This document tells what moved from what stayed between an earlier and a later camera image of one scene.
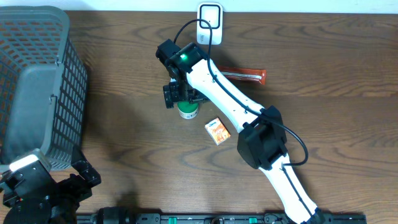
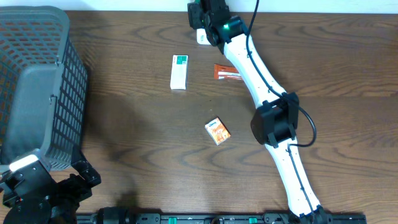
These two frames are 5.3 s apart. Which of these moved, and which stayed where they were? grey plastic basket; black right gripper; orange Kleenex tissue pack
Moved: black right gripper
Stayed: grey plastic basket; orange Kleenex tissue pack
